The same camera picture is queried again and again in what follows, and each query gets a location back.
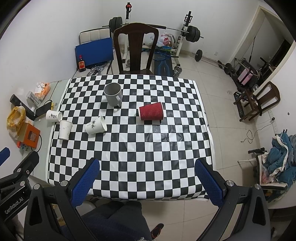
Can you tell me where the orange white snack packet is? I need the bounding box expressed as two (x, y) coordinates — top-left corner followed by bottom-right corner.
(34, 82), (51, 100)

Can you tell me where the black white checkered tablecloth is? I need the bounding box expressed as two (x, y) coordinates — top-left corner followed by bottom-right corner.
(47, 74), (214, 200)

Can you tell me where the dark bottle red label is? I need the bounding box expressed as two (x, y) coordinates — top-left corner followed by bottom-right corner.
(78, 55), (86, 72)

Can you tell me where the yellow plastic bag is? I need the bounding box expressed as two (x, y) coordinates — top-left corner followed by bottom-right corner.
(6, 106), (26, 140)

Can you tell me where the dark trousers leg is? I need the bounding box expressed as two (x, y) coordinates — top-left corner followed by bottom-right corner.
(81, 200), (152, 240)

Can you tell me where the dark wooden chair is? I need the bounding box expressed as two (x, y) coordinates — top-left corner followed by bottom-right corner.
(113, 23), (159, 75)

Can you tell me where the blue folder board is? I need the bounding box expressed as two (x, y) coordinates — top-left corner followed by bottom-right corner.
(75, 38), (114, 68)

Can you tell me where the barbell with black plates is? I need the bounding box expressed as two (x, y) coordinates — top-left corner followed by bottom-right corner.
(103, 16), (203, 43)

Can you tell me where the long black box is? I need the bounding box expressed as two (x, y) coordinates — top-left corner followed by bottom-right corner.
(10, 94), (36, 121)

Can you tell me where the silver grey small box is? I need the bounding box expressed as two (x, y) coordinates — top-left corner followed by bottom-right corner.
(27, 91), (41, 107)

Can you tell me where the black smartphone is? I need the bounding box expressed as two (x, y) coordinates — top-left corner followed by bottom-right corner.
(35, 101), (52, 118)

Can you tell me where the white paper cup bamboo print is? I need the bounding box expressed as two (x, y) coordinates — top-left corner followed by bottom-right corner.
(85, 116), (107, 135)

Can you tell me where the black red shoe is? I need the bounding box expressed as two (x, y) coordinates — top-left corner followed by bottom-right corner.
(151, 223), (165, 240)

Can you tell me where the white paper cup lying left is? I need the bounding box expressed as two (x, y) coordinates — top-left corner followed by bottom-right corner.
(46, 110), (63, 123)

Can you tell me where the grey ceramic mug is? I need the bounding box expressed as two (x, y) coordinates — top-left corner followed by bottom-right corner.
(103, 82), (122, 107)

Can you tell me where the red white plastic bag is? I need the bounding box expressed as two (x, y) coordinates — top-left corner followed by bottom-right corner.
(157, 32), (175, 47)

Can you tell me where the small barbell on floor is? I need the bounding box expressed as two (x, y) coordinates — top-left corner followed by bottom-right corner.
(195, 49), (233, 75)

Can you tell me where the red ribbed paper cup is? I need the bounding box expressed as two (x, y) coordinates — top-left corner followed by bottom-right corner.
(138, 102), (164, 121)

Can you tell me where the brown wooden chair right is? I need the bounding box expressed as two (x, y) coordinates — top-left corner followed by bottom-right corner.
(233, 81), (280, 122)

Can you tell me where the blue clothes pile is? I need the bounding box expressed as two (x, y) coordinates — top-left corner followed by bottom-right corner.
(261, 131), (295, 188)

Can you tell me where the black metal frame pink item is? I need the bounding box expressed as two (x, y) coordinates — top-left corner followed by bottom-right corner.
(230, 58), (260, 92)

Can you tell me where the orange cardboard box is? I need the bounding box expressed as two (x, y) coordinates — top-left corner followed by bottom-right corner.
(18, 123), (40, 148)

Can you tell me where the white weight bench rack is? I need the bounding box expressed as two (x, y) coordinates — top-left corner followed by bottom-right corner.
(120, 2), (201, 63)

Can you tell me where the white paper cup standing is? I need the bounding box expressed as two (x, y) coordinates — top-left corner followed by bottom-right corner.
(59, 120), (72, 140)

